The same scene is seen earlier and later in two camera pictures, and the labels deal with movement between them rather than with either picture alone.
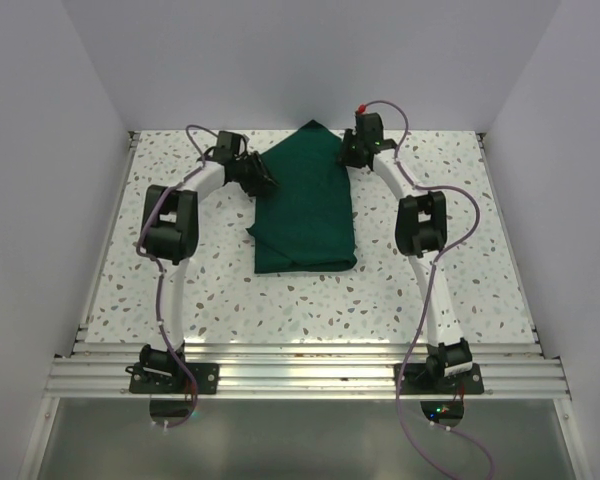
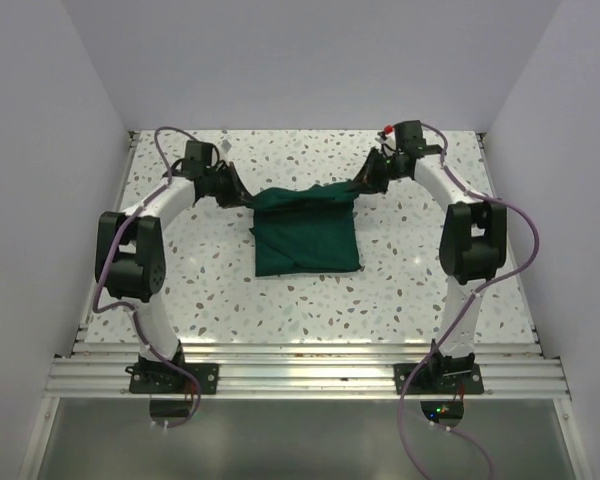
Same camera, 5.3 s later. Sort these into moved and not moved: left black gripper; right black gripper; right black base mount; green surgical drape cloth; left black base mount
Moved: left black gripper; green surgical drape cloth; right black gripper
Not moved: right black base mount; left black base mount
